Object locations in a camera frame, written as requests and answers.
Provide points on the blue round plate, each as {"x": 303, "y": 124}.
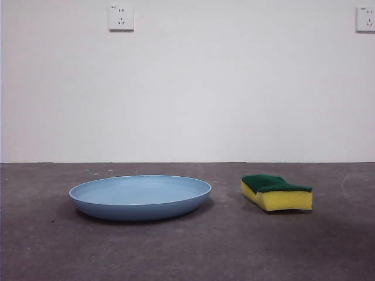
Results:
{"x": 140, "y": 207}

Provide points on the yellow sponge with green pad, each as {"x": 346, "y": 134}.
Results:
{"x": 281, "y": 200}

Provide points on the white wall socket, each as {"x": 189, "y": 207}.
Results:
{"x": 121, "y": 18}
{"x": 366, "y": 20}

